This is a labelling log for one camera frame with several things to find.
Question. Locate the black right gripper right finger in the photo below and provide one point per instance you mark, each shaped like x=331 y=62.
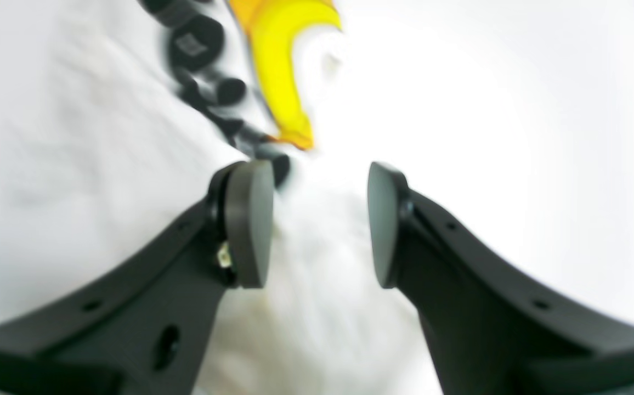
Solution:
x=490 y=328

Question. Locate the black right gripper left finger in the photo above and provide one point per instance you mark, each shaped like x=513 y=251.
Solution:
x=143 y=328

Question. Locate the white printed t-shirt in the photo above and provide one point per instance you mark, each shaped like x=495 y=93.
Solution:
x=97 y=155

